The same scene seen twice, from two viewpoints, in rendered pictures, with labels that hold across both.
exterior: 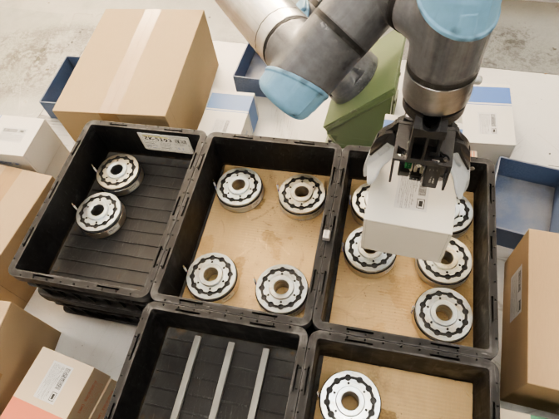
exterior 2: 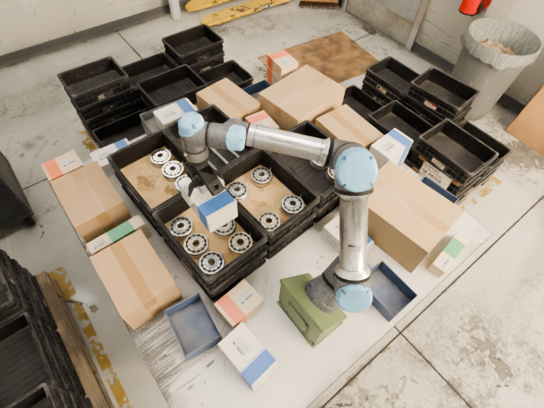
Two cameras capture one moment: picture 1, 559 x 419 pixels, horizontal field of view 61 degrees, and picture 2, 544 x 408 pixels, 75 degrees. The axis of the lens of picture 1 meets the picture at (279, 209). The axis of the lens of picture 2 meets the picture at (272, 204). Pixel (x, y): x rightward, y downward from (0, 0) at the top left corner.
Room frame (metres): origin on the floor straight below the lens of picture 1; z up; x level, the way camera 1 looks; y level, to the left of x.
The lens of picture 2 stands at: (0.91, -0.80, 2.16)
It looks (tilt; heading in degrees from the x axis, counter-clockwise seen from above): 55 degrees down; 114
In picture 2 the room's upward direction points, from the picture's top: 4 degrees clockwise
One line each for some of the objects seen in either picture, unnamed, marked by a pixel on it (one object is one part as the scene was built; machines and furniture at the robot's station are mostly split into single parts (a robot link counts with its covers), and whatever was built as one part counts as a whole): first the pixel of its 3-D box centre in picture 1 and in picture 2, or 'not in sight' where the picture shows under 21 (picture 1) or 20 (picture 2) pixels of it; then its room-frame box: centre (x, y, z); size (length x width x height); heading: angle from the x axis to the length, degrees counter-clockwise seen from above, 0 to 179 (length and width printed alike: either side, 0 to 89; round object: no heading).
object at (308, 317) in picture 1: (253, 219); (265, 189); (0.49, 0.05, 0.92); 0.40 x 0.30 x 0.02; 159
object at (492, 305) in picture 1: (408, 239); (209, 226); (0.38, -0.23, 0.92); 0.40 x 0.30 x 0.02; 159
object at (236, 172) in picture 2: (257, 231); (265, 195); (0.49, 0.05, 0.87); 0.40 x 0.30 x 0.11; 159
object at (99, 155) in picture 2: not in sight; (115, 158); (-0.35, -0.03, 0.74); 0.20 x 0.12 x 0.09; 64
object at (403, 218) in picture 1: (412, 185); (208, 199); (0.39, -0.21, 1.09); 0.20 x 0.12 x 0.09; 155
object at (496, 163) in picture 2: not in sight; (469, 154); (1.44, 1.53, 0.26); 0.40 x 0.30 x 0.23; 155
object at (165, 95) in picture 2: not in sight; (177, 108); (-0.62, 0.77, 0.37); 0.40 x 0.30 x 0.45; 65
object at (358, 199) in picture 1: (376, 201); (240, 242); (0.51, -0.20, 0.86); 0.10 x 0.10 x 0.01
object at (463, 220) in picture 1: (447, 210); (211, 262); (0.46, -0.34, 0.86); 0.10 x 0.10 x 0.01
